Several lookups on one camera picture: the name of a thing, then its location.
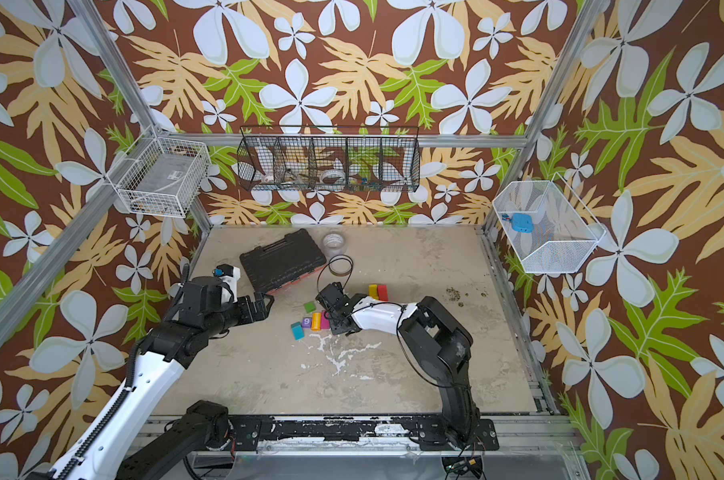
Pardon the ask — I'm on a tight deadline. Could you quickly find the white tape roll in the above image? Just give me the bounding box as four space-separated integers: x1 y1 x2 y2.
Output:
319 169 346 185

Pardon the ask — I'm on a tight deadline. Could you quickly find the white wire basket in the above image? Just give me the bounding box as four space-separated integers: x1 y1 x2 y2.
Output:
109 130 211 218
493 174 607 276

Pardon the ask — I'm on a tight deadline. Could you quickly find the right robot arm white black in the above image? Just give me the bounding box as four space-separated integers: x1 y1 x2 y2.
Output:
316 282 480 448

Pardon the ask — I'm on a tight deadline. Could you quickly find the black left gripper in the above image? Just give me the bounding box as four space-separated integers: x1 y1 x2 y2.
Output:
205 290 275 339

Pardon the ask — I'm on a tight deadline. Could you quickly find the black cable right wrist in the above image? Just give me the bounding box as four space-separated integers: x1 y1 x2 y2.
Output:
316 257 355 295

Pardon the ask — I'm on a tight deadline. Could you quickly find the yellow arch block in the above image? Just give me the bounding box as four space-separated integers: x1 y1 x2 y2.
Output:
368 284 379 300

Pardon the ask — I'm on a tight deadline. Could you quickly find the red wood block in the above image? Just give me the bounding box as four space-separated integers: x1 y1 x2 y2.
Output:
377 284 389 301

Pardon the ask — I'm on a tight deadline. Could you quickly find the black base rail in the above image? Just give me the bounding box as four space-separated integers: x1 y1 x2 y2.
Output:
229 414 500 452

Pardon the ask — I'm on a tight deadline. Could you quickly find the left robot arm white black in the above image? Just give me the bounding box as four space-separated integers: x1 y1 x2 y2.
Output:
29 264 274 479

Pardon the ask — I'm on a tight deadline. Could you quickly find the magenta wood block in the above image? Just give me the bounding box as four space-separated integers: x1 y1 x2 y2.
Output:
321 312 331 330

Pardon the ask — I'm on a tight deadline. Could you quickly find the black wire basket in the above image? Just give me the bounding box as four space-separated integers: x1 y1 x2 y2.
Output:
235 125 422 192

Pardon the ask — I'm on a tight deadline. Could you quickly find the orange wood block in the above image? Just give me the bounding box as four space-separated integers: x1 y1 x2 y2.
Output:
311 312 322 331

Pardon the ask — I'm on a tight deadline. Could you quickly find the blue object in basket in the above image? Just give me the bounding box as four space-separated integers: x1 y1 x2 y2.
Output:
501 213 535 233

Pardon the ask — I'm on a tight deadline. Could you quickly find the teal wood block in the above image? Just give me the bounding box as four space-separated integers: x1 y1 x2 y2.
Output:
290 322 305 340

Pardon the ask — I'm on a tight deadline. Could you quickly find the white wire basket right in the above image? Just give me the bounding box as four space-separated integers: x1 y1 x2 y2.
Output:
493 174 607 276

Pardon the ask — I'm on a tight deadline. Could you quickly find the black plastic tool case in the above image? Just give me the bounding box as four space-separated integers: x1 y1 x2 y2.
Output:
240 229 327 293

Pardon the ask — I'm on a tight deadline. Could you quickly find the white wire basket left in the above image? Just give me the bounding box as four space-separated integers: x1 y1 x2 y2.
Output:
109 130 211 218

